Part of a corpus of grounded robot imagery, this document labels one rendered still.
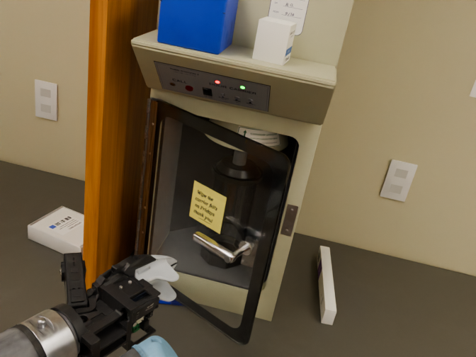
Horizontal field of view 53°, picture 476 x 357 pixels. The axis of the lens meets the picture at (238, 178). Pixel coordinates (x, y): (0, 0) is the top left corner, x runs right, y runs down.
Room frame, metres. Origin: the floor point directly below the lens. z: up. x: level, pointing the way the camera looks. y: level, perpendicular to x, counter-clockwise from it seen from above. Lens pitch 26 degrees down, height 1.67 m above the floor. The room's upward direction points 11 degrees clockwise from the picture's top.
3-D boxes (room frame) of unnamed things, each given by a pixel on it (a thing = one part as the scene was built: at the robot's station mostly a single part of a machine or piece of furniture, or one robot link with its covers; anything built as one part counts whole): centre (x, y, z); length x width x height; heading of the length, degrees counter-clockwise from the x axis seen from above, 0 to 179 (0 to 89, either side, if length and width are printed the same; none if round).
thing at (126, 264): (0.54, 0.13, 1.22); 0.09 x 0.02 x 0.05; 147
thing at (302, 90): (0.78, 0.04, 1.46); 0.32 x 0.11 x 0.10; 84
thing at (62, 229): (0.98, 0.39, 0.96); 0.16 x 0.12 x 0.04; 71
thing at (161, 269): (0.57, 0.08, 1.22); 0.09 x 0.06 x 0.03; 147
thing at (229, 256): (0.69, 0.01, 1.20); 0.10 x 0.05 x 0.03; 57
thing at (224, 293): (0.76, 0.05, 1.19); 0.30 x 0.01 x 0.40; 57
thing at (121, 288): (0.48, 0.14, 1.20); 0.12 x 0.09 x 0.08; 147
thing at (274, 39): (0.77, -0.02, 1.54); 0.05 x 0.05 x 0.06; 78
